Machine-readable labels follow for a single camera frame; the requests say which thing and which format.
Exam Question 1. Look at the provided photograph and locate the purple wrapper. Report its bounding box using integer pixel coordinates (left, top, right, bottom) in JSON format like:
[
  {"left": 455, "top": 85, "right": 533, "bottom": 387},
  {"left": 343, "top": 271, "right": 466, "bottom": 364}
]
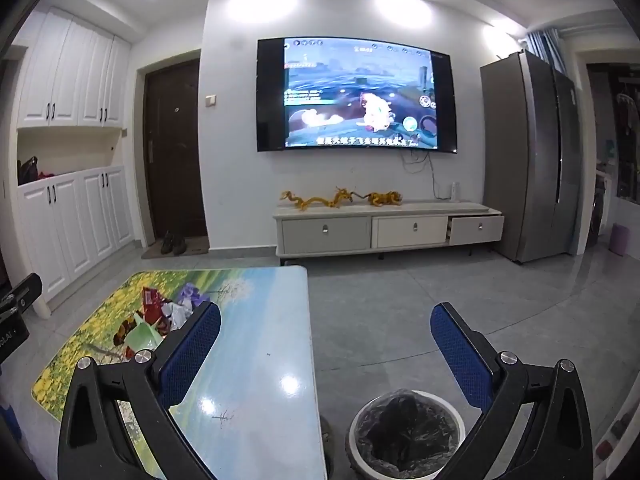
[{"left": 176, "top": 283, "right": 210, "bottom": 310}]

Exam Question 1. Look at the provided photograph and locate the red snack bag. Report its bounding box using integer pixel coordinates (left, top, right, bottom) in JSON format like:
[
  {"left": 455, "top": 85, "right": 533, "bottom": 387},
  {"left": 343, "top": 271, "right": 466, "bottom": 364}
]
[{"left": 138, "top": 287, "right": 170, "bottom": 336}]

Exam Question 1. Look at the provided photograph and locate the white plastic wrap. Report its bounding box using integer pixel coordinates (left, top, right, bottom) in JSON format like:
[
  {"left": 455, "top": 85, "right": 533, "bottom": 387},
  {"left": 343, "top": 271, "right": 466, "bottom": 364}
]
[{"left": 162, "top": 299, "right": 193, "bottom": 332}]

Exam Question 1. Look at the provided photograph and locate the white trash bin black liner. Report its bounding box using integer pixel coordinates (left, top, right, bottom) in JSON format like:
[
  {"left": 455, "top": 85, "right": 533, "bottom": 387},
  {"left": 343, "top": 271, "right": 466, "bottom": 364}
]
[{"left": 345, "top": 389, "right": 466, "bottom": 480}]

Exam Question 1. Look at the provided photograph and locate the printed landscape folding table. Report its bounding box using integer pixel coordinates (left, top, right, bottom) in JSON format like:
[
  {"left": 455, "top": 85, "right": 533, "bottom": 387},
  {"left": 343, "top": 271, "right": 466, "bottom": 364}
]
[{"left": 32, "top": 266, "right": 326, "bottom": 479}]

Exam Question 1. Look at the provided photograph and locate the pair of shoes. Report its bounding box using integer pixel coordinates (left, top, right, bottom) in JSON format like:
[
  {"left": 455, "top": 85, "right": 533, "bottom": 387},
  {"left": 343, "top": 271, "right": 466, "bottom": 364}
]
[{"left": 160, "top": 232, "right": 186, "bottom": 256}]

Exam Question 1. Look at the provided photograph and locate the purple stool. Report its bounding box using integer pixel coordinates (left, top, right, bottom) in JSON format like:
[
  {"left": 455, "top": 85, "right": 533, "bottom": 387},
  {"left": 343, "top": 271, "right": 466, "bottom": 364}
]
[{"left": 608, "top": 223, "right": 630, "bottom": 257}]

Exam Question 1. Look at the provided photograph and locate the yellow dragon figurine right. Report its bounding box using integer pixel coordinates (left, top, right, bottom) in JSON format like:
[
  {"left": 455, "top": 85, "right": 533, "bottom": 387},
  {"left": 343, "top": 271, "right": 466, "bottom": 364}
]
[{"left": 367, "top": 191, "right": 402, "bottom": 207}]

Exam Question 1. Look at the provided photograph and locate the yellow dragon figurine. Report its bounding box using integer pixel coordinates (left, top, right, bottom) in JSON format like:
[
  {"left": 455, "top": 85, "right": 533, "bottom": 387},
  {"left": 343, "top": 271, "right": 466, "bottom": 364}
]
[
  {"left": 367, "top": 191, "right": 402, "bottom": 207},
  {"left": 280, "top": 191, "right": 328, "bottom": 210},
  {"left": 323, "top": 188, "right": 361, "bottom": 208}
]

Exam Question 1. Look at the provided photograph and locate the dark brown entrance door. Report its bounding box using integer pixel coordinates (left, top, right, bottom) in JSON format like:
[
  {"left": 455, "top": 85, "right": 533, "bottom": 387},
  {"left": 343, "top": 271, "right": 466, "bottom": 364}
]
[{"left": 143, "top": 58, "right": 207, "bottom": 240}]

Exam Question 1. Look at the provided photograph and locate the white tv cabinet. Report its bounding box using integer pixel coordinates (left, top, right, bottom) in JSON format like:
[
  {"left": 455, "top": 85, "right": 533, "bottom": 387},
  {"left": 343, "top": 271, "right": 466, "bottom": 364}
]
[{"left": 273, "top": 202, "right": 504, "bottom": 262}]

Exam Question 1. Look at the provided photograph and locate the yellow dragon figurine left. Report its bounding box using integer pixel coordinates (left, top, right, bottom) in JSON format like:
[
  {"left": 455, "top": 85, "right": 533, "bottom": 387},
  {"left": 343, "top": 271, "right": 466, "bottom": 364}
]
[{"left": 280, "top": 191, "right": 328, "bottom": 210}]

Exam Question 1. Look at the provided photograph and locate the yellow dragon figurine middle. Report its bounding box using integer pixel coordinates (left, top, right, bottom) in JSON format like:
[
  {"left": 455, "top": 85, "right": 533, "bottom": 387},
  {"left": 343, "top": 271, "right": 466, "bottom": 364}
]
[{"left": 323, "top": 188, "right": 361, "bottom": 208}]

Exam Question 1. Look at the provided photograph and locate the grey refrigerator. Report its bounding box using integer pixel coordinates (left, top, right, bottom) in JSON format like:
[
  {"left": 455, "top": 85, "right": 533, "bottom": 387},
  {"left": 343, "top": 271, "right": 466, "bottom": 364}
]
[{"left": 480, "top": 51, "right": 582, "bottom": 264}]

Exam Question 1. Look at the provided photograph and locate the white wall cupboard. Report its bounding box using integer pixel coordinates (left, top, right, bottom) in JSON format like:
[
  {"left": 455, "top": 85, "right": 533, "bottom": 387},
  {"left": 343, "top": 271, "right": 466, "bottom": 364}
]
[{"left": 16, "top": 8, "right": 134, "bottom": 304}]

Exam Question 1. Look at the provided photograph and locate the wall mounted television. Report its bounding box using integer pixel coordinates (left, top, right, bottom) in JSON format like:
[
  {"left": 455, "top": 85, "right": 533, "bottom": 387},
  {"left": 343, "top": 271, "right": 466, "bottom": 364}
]
[{"left": 256, "top": 36, "right": 458, "bottom": 154}]

